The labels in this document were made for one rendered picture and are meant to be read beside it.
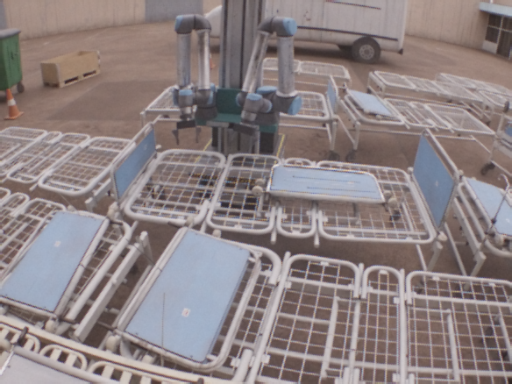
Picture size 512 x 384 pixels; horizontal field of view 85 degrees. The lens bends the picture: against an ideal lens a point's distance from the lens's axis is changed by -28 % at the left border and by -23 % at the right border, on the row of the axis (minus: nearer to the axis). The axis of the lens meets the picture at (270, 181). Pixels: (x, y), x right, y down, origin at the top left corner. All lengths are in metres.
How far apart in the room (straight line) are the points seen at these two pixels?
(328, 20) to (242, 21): 6.58
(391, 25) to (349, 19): 1.20
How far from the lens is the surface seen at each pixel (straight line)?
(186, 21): 2.50
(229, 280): 1.62
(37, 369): 1.36
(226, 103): 2.85
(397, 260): 2.71
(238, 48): 2.80
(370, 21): 9.53
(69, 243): 1.97
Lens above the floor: 1.74
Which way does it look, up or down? 31 degrees down
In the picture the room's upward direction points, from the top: 4 degrees clockwise
